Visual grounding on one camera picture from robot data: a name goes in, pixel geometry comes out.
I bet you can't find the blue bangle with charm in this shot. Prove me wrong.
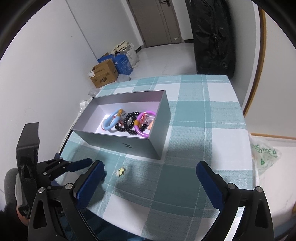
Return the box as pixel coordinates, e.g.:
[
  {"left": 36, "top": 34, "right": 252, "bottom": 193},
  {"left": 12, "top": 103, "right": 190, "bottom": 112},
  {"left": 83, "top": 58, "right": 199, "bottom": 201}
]
[{"left": 102, "top": 109, "right": 123, "bottom": 131}]

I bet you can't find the black bead bracelet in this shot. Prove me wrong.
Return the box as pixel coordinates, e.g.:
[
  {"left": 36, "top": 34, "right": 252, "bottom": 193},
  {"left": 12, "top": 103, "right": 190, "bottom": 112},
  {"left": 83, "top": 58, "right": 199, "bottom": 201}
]
[
  {"left": 114, "top": 122, "right": 149, "bottom": 137},
  {"left": 123, "top": 111, "right": 142, "bottom": 128}
]

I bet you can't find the purple bangle with charm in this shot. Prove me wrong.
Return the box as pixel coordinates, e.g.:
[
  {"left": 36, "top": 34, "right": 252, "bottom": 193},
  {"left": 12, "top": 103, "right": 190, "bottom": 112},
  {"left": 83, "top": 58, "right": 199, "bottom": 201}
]
[{"left": 134, "top": 111, "right": 156, "bottom": 138}]

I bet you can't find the grey cardboard jewelry box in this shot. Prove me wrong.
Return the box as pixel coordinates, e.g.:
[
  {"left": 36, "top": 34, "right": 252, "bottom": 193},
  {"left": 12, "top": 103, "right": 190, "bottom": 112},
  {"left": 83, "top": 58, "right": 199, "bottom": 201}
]
[{"left": 73, "top": 90, "right": 171, "bottom": 159}]

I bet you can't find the person's left hand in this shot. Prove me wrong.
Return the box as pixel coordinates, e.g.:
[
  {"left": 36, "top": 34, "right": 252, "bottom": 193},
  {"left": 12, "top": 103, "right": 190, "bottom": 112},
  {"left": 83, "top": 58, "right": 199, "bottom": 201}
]
[{"left": 16, "top": 205, "right": 30, "bottom": 226}]

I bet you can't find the small yellow charm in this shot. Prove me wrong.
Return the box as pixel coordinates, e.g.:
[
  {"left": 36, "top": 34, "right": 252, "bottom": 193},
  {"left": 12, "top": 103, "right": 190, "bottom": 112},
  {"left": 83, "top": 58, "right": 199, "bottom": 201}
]
[{"left": 116, "top": 167, "right": 125, "bottom": 177}]

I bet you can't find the silver plastic mailer bag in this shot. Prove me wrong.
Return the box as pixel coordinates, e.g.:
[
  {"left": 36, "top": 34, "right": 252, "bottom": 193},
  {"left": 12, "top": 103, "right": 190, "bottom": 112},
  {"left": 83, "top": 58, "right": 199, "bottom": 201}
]
[{"left": 80, "top": 100, "right": 91, "bottom": 112}]

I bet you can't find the white green plastic bag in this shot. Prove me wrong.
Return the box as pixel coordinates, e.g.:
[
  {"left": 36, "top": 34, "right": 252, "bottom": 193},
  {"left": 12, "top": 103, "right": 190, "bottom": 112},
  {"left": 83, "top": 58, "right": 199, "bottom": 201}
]
[{"left": 249, "top": 135, "right": 281, "bottom": 175}]

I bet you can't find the teal plaid tablecloth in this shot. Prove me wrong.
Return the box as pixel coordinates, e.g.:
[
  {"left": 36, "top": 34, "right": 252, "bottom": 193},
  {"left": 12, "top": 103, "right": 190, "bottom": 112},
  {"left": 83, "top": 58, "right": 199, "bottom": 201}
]
[{"left": 62, "top": 75, "right": 253, "bottom": 240}]

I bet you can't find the grey plastic mailer bag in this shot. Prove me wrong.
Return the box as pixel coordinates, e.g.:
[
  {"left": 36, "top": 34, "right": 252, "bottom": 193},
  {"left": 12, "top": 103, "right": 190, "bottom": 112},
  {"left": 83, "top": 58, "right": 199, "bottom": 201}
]
[{"left": 88, "top": 88, "right": 101, "bottom": 97}]

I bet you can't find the brown cardboard box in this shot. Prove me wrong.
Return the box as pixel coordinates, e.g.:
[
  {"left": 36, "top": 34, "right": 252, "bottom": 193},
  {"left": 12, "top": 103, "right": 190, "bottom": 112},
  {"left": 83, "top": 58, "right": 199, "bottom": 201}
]
[{"left": 88, "top": 59, "right": 119, "bottom": 88}]

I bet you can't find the blue cardboard box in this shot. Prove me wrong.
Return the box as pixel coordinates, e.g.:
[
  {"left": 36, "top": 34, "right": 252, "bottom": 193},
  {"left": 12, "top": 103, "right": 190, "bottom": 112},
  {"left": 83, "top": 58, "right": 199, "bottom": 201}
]
[{"left": 97, "top": 53, "right": 133, "bottom": 75}]

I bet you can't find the white sack with cloth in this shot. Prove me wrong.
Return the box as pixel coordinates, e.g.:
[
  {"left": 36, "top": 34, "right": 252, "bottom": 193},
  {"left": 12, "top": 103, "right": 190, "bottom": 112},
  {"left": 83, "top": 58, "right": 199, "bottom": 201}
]
[{"left": 111, "top": 41, "right": 139, "bottom": 69}]

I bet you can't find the grey room door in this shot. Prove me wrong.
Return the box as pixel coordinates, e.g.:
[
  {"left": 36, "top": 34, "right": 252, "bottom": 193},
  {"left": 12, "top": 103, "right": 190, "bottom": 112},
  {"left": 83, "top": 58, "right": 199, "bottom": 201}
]
[{"left": 127, "top": 0, "right": 183, "bottom": 47}]

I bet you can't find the black backpack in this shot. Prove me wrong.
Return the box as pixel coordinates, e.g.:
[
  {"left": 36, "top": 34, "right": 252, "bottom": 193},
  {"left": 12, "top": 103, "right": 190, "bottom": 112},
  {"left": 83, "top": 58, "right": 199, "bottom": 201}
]
[{"left": 189, "top": 1, "right": 236, "bottom": 79}]

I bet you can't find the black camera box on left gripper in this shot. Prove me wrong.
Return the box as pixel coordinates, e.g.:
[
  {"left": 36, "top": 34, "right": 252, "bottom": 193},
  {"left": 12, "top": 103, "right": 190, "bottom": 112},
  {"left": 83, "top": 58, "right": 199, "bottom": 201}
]
[{"left": 16, "top": 123, "right": 40, "bottom": 180}]

